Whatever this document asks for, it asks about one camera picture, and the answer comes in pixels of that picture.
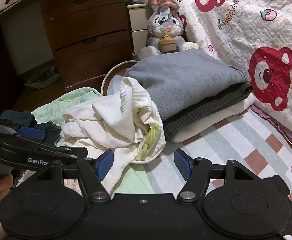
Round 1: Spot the wooden desk with drawers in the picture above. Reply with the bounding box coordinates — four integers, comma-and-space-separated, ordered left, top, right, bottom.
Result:
0, 0, 134, 93

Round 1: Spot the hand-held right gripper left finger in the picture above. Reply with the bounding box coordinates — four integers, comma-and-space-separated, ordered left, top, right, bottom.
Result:
33, 149, 114, 203

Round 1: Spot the dark grey knit sweater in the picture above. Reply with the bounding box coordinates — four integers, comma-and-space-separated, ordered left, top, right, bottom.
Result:
162, 84, 254, 142

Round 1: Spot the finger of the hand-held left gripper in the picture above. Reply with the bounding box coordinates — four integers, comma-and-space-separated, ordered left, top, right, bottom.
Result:
0, 133, 88, 171
17, 126, 47, 143

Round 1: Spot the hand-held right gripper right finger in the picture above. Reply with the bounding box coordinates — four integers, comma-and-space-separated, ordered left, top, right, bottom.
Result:
174, 149, 261, 203

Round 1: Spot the grey towel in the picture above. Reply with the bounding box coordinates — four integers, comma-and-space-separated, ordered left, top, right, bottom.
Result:
124, 49, 251, 122

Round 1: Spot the white folded garment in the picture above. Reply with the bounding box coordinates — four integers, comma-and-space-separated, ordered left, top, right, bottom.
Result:
172, 97, 256, 144

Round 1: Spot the light green cloth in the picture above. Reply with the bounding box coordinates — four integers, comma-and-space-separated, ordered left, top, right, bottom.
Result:
32, 87, 159, 195

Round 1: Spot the dark garment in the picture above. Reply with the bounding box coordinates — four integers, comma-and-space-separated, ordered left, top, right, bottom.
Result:
1, 110, 61, 145

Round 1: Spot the white nightstand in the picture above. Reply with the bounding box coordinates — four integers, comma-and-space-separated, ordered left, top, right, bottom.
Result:
127, 4, 153, 55

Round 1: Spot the bear print quilted blanket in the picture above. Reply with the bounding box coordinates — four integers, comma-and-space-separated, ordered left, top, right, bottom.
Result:
174, 0, 292, 153

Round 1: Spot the white ribbed shirt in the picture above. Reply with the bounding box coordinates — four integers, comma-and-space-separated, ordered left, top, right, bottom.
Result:
59, 76, 166, 195

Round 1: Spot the grey plush rabbit toy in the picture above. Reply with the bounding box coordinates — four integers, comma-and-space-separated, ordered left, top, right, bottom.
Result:
136, 0, 200, 59

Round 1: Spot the dark green bag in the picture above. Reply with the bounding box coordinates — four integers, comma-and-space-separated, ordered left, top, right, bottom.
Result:
26, 67, 61, 89

